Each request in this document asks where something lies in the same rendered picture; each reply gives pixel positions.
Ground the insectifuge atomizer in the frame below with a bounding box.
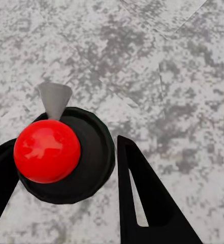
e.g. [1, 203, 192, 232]
[13, 82, 116, 205]

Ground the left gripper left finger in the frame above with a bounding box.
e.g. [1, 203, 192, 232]
[0, 139, 20, 217]

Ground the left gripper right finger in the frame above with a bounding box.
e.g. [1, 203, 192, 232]
[116, 136, 203, 244]

